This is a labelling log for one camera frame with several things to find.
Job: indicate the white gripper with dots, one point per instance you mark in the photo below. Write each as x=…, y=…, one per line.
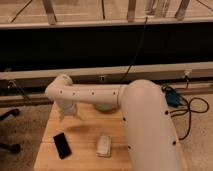
x=67, y=108

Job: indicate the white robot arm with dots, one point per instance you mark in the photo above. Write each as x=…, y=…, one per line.
x=151, y=136

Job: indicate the wooden table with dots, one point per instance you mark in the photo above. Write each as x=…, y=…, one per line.
x=82, y=138

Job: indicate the black smartphone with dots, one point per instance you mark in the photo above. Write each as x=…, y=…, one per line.
x=62, y=145

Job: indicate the green bowl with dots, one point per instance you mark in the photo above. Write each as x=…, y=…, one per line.
x=104, y=107

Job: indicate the white sponge block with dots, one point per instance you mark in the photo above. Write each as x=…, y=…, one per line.
x=103, y=146

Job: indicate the blue power adapter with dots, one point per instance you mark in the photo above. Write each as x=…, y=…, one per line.
x=172, y=98

